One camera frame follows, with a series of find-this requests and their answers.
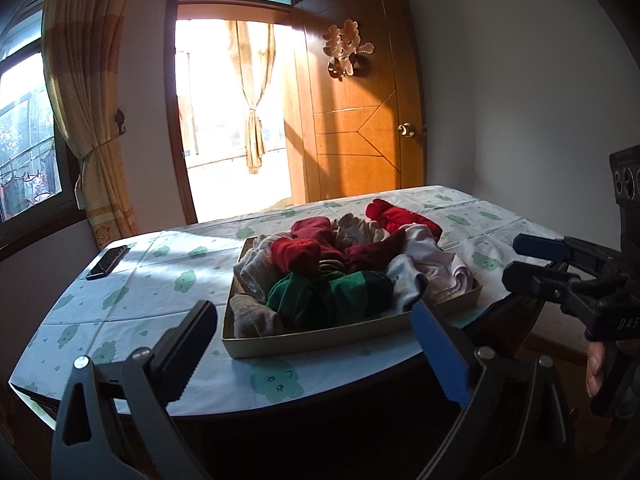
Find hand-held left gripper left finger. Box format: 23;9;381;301
50;300;218;480

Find tan underwear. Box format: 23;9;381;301
229;294;284;339

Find light pink underwear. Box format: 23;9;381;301
400;225;477;305

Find beige underwear grey band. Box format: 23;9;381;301
334;214;388;253

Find brown door frame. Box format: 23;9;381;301
165;0;311;225

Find beige shallow cardboard box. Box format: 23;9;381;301
221;232;484;359

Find tied balcony curtain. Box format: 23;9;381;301
225;20;276;176

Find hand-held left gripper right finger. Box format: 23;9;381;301
410;300;576;480

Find yellow window curtain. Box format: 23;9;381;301
42;0;146;251

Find dark framed window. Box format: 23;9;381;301
0;0;88;256

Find maroon underwear grey lining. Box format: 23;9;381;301
291;217;347;276

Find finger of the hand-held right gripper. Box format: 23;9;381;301
501;259;608;318
512;233;631;281

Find table with cloud tablecloth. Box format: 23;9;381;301
10;185;568;417

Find grey sock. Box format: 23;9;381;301
385;255;432;313

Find whitish patterned underwear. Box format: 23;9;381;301
234;250;275;306

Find orange wooden door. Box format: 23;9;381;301
282;0;427;206

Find black smartphone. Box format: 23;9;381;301
86;245;131;281

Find wooden door ornament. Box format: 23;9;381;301
322;20;376;81

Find green striped underwear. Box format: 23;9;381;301
266;270;394;332

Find person's right hand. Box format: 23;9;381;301
586;342;608;397

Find dark red underwear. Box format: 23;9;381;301
344;230;407;273

